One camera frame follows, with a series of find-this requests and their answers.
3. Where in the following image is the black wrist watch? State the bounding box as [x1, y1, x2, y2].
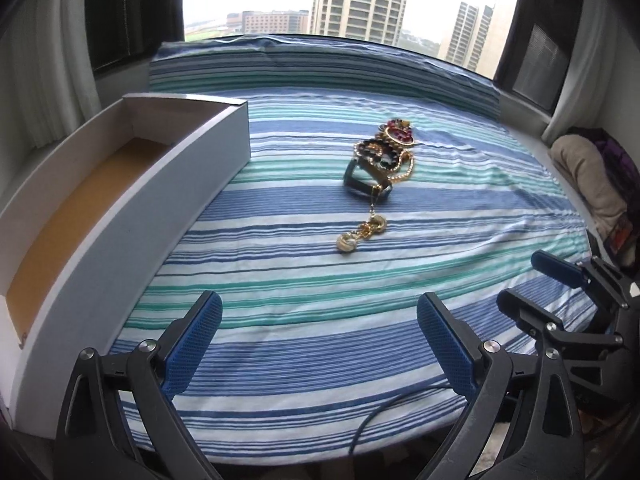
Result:
[343, 157, 393, 204]

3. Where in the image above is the white curtain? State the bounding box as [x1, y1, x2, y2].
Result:
[8, 0, 101, 148]
[541, 0, 618, 146]

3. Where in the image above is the purple cloth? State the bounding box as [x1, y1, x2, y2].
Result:
[567, 127, 640, 214]

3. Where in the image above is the red bead bracelet amber bead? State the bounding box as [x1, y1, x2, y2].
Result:
[383, 118, 416, 148]

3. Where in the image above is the white curtain right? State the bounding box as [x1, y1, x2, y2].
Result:
[541, 0, 618, 146]

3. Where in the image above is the black bead bracelet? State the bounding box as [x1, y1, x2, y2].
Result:
[354, 138, 399, 172]

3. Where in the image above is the gold bangle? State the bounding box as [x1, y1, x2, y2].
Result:
[382, 126, 416, 148]

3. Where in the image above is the white cardboard box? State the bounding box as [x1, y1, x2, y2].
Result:
[1, 93, 250, 439]

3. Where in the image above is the gold bead necklace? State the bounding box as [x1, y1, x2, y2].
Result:
[354, 138, 418, 189]

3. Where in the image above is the beige cushion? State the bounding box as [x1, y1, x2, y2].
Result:
[550, 134, 627, 240]

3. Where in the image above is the striped blue green bedsheet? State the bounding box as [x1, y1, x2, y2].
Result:
[113, 36, 594, 465]

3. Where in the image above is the white curtain left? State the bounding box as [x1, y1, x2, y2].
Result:
[8, 0, 101, 148]

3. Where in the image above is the black cable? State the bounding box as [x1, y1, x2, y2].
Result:
[348, 383, 452, 461]

